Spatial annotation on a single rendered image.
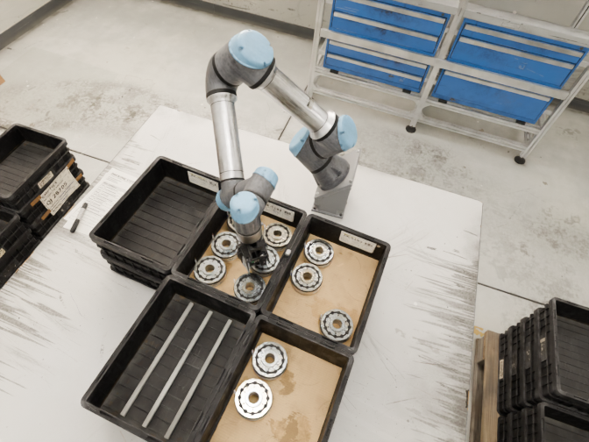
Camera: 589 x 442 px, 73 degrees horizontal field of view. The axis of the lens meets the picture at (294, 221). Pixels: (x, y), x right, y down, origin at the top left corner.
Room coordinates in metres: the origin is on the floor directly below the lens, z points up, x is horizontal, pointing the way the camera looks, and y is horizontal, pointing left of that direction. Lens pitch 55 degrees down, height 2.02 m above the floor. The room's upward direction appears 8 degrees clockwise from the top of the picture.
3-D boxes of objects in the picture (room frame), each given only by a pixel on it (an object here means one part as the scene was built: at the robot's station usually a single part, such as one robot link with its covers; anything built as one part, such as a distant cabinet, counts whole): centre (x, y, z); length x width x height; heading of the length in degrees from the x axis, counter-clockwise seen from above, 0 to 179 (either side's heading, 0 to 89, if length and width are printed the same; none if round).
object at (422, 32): (2.52, -0.40, 0.60); 0.72 x 0.03 x 0.56; 77
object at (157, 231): (0.75, 0.44, 0.87); 0.40 x 0.30 x 0.11; 163
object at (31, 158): (1.15, 1.34, 0.37); 0.40 x 0.30 x 0.45; 167
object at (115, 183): (0.90, 0.75, 0.70); 0.33 x 0.23 x 0.01; 167
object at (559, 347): (0.58, -1.20, 0.37); 0.40 x 0.30 x 0.45; 167
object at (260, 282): (0.54, 0.11, 0.86); 0.10 x 0.10 x 0.01
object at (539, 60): (2.35, -1.18, 0.60); 0.72 x 0.03 x 0.56; 77
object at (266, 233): (0.75, 0.05, 0.86); 0.10 x 0.10 x 0.01
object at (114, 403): (0.29, 0.27, 0.87); 0.40 x 0.30 x 0.11; 163
